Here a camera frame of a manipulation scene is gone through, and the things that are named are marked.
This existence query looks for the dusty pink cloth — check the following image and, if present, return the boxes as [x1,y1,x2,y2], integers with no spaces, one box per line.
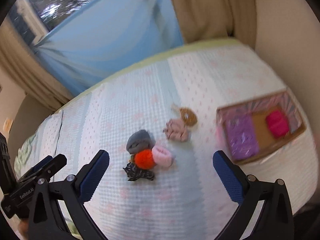
[163,118,192,142]

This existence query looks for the blue curtain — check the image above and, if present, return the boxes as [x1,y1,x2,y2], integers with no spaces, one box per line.
[31,0,186,97]

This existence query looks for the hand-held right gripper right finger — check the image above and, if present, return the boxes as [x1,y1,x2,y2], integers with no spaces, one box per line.
[212,150,295,240]

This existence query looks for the pink fluffy sock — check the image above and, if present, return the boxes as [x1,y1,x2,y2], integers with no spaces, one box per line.
[151,146,174,167]

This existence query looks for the light green bed sheet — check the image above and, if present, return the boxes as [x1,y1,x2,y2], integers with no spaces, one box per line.
[56,38,240,112]

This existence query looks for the black patterned cloth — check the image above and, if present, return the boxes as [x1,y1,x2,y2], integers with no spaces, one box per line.
[122,162,155,182]

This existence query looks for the purple cloth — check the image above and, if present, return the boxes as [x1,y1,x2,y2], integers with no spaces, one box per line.
[226,115,260,161]

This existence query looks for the grey sock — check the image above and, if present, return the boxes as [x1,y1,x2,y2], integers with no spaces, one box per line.
[126,129,155,154]

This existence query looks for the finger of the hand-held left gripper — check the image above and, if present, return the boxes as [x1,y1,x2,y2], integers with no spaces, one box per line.
[17,156,54,179]
[21,154,68,183]

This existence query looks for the beige curtain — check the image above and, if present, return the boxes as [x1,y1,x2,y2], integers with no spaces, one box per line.
[0,21,74,112]
[160,0,258,51]

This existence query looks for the orange fluffy sock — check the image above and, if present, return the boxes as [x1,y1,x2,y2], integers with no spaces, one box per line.
[134,149,158,169]

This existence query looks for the cardboard box with pink pattern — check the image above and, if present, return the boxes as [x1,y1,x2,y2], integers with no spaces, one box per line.
[216,90,307,166]

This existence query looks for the magenta rolled sock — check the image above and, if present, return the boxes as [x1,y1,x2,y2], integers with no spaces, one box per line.
[265,110,290,138]

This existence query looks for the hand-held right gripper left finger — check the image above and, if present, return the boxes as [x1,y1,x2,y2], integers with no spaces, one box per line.
[28,150,110,240]

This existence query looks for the green floral pillow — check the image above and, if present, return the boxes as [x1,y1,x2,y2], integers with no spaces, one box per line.
[14,131,40,180]

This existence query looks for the brown plush toy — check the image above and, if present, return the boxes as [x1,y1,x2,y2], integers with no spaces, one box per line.
[171,104,198,127]

